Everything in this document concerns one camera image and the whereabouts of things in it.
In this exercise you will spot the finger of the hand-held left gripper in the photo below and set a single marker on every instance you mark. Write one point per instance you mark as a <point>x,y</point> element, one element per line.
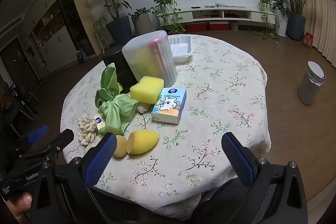
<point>38,133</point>
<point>60,140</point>

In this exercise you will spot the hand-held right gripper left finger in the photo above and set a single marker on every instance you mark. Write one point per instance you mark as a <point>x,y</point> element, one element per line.
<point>101,158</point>

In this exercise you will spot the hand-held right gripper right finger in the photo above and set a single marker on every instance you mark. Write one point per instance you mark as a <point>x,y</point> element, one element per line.
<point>237,161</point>

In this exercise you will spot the small yellow egg-shaped sponge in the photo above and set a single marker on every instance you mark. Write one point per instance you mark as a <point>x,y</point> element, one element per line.
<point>120,146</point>

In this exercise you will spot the cream chenille cloth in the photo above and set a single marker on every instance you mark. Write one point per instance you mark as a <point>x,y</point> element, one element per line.
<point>86,129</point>

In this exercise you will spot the yellow pack with blue label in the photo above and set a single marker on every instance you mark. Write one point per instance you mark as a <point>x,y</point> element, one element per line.
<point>99,121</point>

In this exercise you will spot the large yellow egg-shaped sponge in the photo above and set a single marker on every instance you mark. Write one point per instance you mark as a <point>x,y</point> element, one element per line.
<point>143,141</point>

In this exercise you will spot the green cloth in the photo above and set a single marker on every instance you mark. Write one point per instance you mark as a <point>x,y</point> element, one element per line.
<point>115,111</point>

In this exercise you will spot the cream knitted scrubber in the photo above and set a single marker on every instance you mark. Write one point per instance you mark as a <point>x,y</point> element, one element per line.
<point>143,108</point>

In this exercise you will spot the blue printed tissue pack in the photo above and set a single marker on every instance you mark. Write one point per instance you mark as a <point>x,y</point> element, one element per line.
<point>168,106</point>

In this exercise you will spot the white plastic tray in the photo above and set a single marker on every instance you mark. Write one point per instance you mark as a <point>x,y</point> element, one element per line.
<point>181,48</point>

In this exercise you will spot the person's left hand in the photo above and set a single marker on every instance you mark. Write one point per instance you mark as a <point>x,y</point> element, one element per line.
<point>19,201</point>

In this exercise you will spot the dark dining chair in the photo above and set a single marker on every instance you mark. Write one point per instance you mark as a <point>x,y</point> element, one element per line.
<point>18,106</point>

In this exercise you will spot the dark door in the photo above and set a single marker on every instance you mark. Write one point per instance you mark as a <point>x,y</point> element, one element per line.
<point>14,61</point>

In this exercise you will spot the blue toy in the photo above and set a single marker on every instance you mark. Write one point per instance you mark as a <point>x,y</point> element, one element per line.
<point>81,56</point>

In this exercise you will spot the grey trash can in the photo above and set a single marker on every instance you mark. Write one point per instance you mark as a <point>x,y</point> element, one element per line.
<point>311,85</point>

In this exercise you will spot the translucent plastic container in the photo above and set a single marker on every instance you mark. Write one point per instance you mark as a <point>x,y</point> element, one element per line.
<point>139,48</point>

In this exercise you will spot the pink cloth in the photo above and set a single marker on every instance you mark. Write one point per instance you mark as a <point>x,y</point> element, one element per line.
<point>158,56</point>

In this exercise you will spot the dark blue square planter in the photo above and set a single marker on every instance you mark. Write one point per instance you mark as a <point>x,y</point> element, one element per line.
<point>119,31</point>

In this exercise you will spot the spider plant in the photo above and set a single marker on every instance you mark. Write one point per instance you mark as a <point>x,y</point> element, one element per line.
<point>101,22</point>

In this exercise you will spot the dark glass display cabinet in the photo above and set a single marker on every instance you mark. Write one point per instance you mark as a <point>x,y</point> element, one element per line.
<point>68,8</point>

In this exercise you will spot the red storage box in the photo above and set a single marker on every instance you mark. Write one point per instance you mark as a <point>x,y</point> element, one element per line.
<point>196,27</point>
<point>218,26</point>

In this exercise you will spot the small white pot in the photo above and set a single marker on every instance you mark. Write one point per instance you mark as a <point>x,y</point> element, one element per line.
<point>234,25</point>

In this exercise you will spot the red paper bag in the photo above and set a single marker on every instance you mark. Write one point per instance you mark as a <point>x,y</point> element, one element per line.
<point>307,40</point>

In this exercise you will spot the grey ribbed planter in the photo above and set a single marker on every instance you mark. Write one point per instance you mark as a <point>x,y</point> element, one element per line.
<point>141,24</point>

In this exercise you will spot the white tall planter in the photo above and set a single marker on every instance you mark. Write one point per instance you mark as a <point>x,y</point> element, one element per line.
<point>282,26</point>

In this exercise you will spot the white television cabinet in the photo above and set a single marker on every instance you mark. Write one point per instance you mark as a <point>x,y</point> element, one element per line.
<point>252,14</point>

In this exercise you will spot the dark grey square planter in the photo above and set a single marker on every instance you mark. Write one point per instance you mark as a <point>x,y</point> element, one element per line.
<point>295,26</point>

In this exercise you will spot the small leafy plant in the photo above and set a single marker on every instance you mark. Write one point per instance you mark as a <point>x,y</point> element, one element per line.
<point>141,11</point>

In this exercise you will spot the hanging vine plant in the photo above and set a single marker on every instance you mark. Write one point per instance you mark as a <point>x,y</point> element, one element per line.
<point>265,3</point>

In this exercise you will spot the trailing pothos plant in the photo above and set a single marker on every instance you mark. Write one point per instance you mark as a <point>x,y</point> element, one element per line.
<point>165,6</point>

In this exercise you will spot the beige curtain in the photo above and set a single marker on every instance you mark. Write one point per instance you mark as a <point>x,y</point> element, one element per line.
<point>323,16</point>

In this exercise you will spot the white wall cabinet unit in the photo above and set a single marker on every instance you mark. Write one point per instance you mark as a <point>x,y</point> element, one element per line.
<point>57,43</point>

